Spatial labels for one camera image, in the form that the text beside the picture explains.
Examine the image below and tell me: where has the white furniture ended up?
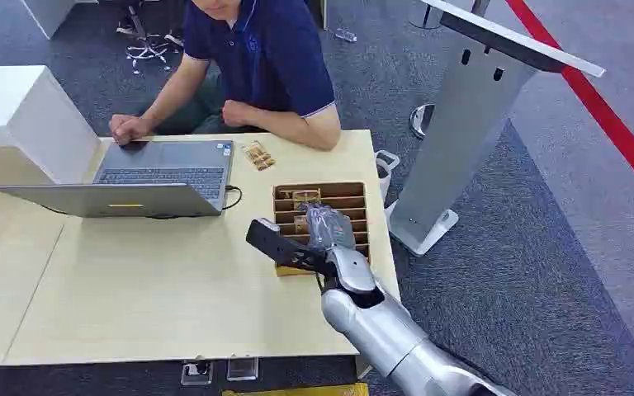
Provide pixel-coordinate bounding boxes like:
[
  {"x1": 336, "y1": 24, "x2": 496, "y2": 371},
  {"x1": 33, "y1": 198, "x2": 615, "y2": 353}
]
[{"x1": 19, "y1": 0, "x2": 99, "y2": 40}]

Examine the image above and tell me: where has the stack of cards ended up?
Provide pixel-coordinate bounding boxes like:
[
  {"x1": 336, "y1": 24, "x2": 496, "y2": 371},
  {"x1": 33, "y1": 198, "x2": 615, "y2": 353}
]
[{"x1": 241, "y1": 140, "x2": 277, "y2": 172}]

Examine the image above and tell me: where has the wooden card box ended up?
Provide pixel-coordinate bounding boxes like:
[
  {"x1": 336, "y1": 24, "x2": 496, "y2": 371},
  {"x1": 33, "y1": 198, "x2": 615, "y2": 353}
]
[{"x1": 272, "y1": 181, "x2": 372, "y2": 278}]

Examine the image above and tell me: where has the yellow board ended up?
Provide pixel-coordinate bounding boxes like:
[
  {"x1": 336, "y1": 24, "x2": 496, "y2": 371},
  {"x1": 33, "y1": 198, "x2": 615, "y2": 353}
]
[{"x1": 220, "y1": 382, "x2": 371, "y2": 396}]

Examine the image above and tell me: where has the clear plastic holder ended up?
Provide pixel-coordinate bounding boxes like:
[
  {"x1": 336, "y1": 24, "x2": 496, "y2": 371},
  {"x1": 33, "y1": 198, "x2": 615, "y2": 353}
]
[
  {"x1": 225, "y1": 356, "x2": 260, "y2": 383},
  {"x1": 180, "y1": 359, "x2": 215, "y2": 387}
]

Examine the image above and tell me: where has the person's left hand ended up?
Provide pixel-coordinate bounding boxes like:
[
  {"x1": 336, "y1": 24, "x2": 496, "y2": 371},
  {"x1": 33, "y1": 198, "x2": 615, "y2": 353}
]
[{"x1": 221, "y1": 99, "x2": 258, "y2": 130}]

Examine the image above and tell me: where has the grey laptop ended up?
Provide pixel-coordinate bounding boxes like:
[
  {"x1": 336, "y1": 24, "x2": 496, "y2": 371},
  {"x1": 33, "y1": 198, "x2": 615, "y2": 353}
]
[{"x1": 0, "y1": 139, "x2": 235, "y2": 219}]

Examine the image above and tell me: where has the round metal post base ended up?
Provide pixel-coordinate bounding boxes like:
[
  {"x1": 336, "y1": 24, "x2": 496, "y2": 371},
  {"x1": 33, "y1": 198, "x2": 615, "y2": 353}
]
[{"x1": 409, "y1": 103, "x2": 436, "y2": 140}]

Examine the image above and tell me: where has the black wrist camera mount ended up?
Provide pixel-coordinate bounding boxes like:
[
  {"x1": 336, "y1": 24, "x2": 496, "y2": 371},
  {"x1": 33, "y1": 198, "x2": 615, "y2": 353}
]
[{"x1": 245, "y1": 218, "x2": 335, "y2": 278}]

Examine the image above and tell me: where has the grey metal stand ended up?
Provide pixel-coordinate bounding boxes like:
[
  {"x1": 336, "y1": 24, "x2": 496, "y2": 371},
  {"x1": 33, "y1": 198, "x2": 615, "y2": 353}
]
[{"x1": 387, "y1": 0, "x2": 607, "y2": 258}]

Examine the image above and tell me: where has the red barrier belt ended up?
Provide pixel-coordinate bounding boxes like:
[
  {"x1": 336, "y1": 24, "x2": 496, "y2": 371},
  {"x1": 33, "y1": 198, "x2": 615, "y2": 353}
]
[{"x1": 504, "y1": 0, "x2": 634, "y2": 213}]

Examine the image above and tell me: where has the person's right hand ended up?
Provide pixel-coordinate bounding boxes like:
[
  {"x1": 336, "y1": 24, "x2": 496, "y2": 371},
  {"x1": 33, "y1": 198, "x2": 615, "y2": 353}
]
[{"x1": 108, "y1": 113, "x2": 154, "y2": 147}]

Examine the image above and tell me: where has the white box cabinet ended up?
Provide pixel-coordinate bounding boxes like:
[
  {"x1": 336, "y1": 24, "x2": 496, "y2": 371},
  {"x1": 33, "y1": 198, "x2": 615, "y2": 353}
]
[{"x1": 0, "y1": 64, "x2": 102, "y2": 187}]

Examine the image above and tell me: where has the person's hand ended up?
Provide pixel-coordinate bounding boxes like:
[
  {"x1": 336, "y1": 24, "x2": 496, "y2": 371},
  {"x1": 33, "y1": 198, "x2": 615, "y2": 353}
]
[
  {"x1": 108, "y1": 113, "x2": 154, "y2": 147},
  {"x1": 221, "y1": 99, "x2": 258, "y2": 130}
]

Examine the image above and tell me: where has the office chair base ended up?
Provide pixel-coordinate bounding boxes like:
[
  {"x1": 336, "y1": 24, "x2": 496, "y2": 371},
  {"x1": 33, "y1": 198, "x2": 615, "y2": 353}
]
[{"x1": 116, "y1": 4, "x2": 185, "y2": 74}]

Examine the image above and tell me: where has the person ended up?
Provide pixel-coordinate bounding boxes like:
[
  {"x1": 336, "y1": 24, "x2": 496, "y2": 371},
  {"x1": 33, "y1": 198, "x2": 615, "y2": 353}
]
[{"x1": 108, "y1": 0, "x2": 343, "y2": 153}]

